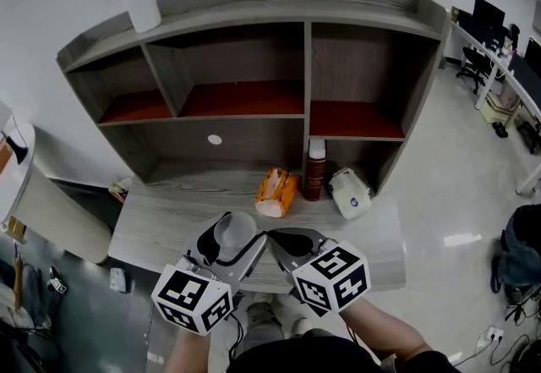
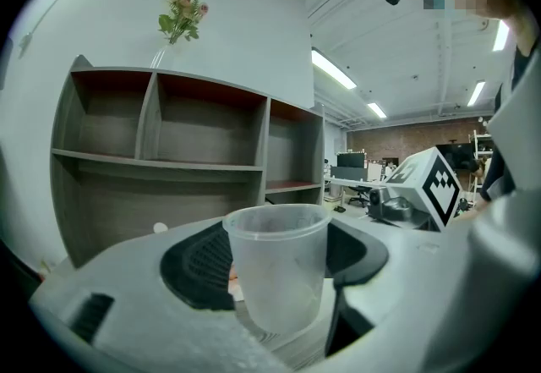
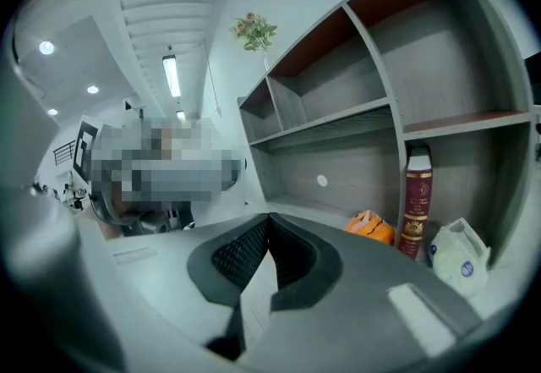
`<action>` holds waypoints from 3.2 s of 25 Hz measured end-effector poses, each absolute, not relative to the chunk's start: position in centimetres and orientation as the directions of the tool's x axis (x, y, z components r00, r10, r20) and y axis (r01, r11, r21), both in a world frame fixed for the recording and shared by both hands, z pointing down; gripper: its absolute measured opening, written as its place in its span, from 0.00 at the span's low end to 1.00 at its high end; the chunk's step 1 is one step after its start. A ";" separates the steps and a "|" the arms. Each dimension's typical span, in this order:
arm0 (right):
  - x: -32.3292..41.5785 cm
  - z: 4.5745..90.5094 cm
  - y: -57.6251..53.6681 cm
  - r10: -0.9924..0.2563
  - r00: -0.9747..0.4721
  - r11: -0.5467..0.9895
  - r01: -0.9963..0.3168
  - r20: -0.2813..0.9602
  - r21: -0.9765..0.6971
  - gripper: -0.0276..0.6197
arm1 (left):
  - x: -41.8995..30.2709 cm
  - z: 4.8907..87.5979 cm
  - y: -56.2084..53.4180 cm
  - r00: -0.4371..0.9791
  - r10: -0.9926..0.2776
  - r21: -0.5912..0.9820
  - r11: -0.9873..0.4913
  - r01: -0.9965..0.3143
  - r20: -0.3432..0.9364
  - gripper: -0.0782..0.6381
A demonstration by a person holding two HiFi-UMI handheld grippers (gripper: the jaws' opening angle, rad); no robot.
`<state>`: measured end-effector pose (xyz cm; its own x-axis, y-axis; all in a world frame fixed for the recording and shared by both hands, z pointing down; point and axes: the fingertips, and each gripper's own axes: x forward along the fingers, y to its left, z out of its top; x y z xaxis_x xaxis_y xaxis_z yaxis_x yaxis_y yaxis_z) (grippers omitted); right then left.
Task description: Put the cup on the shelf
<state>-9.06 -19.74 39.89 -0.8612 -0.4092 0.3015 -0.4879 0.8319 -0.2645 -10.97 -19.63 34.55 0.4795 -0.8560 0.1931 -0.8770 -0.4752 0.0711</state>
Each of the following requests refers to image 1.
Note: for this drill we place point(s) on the black office chair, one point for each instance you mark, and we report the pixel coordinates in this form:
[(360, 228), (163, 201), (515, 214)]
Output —
[(473, 64)]

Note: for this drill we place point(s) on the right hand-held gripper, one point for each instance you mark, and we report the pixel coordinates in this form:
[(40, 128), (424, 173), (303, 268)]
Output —
[(334, 278)]

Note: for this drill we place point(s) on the black computer monitor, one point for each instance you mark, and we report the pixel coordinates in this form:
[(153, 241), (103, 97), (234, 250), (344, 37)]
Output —
[(488, 12), (533, 51)]

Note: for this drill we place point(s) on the white paper packet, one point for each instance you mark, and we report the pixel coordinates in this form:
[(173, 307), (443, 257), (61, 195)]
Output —
[(118, 280)]

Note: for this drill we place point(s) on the white tissue pack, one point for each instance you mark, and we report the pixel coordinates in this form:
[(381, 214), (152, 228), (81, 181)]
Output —
[(351, 195)]

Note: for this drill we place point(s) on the orange tissue pack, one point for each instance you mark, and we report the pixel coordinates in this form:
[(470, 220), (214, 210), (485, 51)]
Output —
[(277, 193)]

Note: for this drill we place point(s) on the pair of black shoes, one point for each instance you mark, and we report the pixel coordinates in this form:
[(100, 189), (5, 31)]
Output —
[(499, 129)]

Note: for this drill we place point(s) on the person's right shoe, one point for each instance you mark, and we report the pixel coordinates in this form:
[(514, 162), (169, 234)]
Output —
[(301, 327)]

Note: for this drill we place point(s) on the small black white patterned block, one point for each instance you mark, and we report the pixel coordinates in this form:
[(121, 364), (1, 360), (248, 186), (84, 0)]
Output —
[(57, 282)]

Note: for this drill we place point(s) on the brown bottle with white cap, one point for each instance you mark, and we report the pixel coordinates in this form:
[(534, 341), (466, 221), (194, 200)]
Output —
[(315, 177)]

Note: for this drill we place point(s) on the white shade table lamp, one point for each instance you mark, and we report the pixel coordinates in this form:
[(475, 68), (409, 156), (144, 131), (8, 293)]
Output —
[(18, 147)]

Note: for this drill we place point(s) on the small box of colourful items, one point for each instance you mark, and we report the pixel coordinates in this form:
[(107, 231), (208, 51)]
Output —
[(120, 190)]

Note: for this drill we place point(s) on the white round side table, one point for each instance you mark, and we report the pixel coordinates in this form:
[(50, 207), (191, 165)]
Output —
[(55, 210)]

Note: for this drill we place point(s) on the white round hole cover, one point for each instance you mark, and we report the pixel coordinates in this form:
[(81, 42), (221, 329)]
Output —
[(214, 139)]

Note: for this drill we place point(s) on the black equipment stand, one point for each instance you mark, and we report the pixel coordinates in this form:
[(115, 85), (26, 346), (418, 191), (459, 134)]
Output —
[(528, 136)]

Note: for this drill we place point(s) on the grey wooden desk hutch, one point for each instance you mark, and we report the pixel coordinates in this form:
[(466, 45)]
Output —
[(241, 67)]

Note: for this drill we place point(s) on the white office desk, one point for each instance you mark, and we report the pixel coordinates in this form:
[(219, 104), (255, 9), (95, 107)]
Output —
[(503, 67)]

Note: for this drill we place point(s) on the dark blue backpack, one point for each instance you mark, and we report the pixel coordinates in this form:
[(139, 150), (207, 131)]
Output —
[(522, 248)]

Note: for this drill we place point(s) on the white power strip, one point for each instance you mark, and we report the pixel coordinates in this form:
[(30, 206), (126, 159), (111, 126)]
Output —
[(495, 333)]

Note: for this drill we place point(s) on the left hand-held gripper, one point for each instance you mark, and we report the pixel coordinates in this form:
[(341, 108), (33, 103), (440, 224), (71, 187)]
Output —
[(190, 295)]

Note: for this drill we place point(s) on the pale yellow storage box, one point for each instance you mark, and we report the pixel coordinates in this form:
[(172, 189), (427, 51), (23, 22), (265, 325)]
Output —
[(501, 107)]

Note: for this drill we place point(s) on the grey desk with drawers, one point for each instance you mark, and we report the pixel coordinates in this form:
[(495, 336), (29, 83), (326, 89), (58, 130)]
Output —
[(169, 210)]

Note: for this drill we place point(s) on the person's left forearm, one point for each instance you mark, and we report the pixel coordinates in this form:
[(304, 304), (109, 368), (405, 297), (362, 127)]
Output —
[(188, 352)]

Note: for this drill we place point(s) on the person's right forearm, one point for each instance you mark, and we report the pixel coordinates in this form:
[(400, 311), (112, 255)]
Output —
[(380, 329)]

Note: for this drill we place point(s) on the person's black shirt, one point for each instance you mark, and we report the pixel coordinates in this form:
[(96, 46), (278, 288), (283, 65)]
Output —
[(317, 356)]

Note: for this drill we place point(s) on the translucent plastic cup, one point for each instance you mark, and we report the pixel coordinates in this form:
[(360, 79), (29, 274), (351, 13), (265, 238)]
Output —
[(234, 232)]

